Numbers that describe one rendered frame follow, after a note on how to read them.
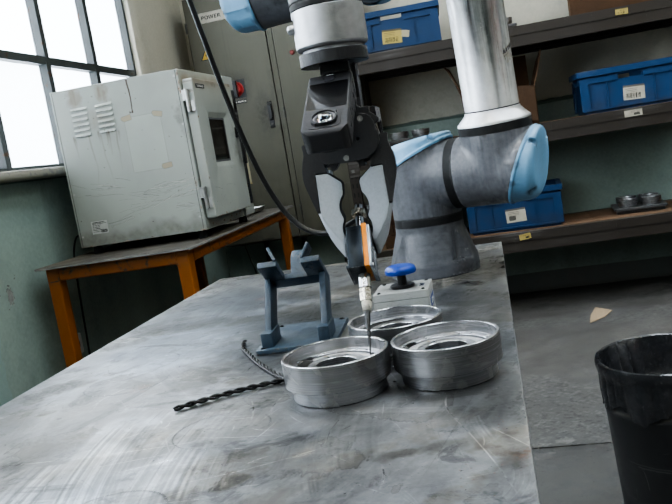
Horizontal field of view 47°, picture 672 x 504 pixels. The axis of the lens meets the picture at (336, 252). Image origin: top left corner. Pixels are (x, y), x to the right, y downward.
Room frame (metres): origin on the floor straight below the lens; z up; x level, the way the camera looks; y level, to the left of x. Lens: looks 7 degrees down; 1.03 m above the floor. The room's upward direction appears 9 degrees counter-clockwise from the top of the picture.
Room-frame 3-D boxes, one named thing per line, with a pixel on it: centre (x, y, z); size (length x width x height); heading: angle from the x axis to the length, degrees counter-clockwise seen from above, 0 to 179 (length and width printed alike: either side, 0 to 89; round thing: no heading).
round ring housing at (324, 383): (0.74, 0.02, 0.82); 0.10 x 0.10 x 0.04
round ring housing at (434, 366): (0.73, -0.09, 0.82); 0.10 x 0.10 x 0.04
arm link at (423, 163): (1.31, -0.17, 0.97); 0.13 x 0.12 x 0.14; 60
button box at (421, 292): (0.99, -0.08, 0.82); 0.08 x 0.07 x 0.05; 168
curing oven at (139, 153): (3.33, 0.64, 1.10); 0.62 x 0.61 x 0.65; 168
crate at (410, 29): (4.43, -0.52, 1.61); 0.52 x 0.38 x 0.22; 81
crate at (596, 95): (4.19, -1.66, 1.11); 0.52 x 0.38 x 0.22; 78
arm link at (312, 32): (0.82, -0.03, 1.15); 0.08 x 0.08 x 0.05
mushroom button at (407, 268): (0.99, -0.08, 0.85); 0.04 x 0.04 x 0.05
